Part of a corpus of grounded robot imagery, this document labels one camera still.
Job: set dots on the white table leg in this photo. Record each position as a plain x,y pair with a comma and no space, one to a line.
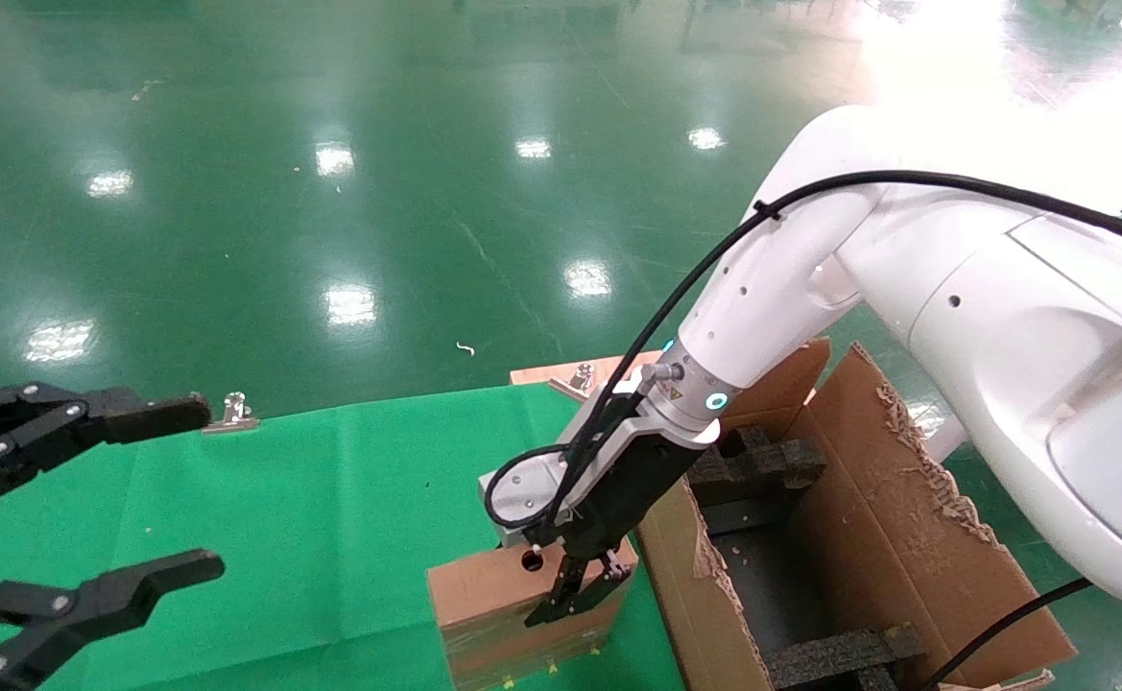
946,440

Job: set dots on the large green tablecloth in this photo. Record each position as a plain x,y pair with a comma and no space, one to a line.
330,499

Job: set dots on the large open brown carton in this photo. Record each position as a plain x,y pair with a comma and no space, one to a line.
906,537

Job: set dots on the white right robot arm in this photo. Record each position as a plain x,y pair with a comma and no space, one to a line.
1002,307

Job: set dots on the small brown cardboard box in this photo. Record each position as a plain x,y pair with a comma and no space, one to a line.
484,595

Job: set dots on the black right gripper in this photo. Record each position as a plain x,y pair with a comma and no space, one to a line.
628,489

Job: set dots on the black foam insert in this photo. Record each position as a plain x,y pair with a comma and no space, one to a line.
839,657
762,461

